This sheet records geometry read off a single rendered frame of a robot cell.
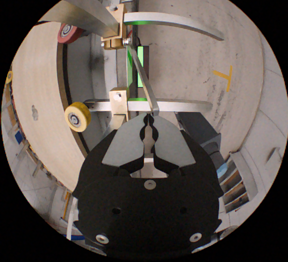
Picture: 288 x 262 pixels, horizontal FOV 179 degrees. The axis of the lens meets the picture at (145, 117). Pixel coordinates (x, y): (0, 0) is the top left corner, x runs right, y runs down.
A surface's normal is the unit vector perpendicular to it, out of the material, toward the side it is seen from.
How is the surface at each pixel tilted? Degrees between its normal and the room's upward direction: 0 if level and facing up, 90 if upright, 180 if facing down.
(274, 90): 90
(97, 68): 0
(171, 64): 0
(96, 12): 90
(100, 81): 0
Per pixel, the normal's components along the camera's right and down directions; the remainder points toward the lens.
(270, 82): -1.00, -0.06
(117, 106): -0.02, 0.49
